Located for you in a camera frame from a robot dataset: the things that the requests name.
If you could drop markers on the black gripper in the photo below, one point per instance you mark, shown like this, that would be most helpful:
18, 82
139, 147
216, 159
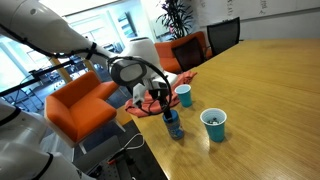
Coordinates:
157, 88

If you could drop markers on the blue jar lid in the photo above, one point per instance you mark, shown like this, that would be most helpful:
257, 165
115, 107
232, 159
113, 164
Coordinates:
176, 115

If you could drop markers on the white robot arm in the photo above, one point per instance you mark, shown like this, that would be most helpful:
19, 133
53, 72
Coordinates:
43, 26

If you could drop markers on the peanut butter jar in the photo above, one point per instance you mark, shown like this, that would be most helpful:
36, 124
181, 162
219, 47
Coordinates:
175, 131

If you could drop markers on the blue plastic cup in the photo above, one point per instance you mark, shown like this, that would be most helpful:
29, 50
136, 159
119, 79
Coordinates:
215, 131
184, 96

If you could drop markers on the orange cloth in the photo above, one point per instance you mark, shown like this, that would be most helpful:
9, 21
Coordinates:
185, 77

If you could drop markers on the small dark items in cup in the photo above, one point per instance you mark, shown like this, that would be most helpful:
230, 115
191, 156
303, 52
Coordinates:
214, 120

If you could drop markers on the orange sofa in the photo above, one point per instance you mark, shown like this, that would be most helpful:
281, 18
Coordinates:
166, 56

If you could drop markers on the black mesh office chair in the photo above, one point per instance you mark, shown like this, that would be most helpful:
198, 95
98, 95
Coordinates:
223, 35
188, 53

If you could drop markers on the orange black clamp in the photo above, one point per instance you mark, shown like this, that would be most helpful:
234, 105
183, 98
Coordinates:
116, 160

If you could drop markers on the orange armchair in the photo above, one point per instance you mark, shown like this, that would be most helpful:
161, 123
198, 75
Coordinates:
86, 113

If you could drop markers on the dark robot mounting plate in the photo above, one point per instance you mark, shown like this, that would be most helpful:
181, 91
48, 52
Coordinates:
100, 156

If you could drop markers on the green potted plant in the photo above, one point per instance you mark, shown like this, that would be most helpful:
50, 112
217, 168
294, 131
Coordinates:
176, 16

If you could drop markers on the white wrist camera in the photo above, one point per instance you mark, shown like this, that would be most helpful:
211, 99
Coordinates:
138, 93

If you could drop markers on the wall whiteboard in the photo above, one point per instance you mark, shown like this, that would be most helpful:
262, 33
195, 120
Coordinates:
283, 8

